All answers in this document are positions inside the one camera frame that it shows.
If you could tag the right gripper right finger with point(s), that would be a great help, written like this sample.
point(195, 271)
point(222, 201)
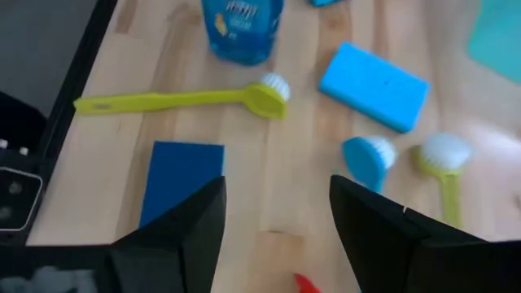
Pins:
point(390, 252)

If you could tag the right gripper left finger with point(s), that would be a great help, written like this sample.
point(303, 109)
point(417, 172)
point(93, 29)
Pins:
point(179, 252)

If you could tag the blue scrub sponge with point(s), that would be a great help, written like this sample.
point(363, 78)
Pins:
point(323, 2)
point(374, 85)
point(179, 175)

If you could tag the red dish brush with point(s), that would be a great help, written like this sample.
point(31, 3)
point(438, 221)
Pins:
point(305, 286)

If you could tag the blue dish brush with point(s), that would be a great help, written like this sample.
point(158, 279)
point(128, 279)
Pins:
point(364, 163)

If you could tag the yellow-green dish brush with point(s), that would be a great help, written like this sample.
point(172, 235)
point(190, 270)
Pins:
point(445, 152)
point(163, 99)

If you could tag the blue dish soap bottle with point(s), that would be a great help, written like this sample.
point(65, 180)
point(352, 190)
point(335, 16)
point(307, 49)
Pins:
point(244, 40)

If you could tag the green translucent plastic tray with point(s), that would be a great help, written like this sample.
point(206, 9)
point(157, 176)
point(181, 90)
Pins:
point(500, 40)

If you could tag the black depth camera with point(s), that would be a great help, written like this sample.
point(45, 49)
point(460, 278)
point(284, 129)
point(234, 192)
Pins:
point(18, 199)

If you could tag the black aluminium table frame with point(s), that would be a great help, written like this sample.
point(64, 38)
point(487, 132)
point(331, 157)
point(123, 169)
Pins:
point(69, 93)

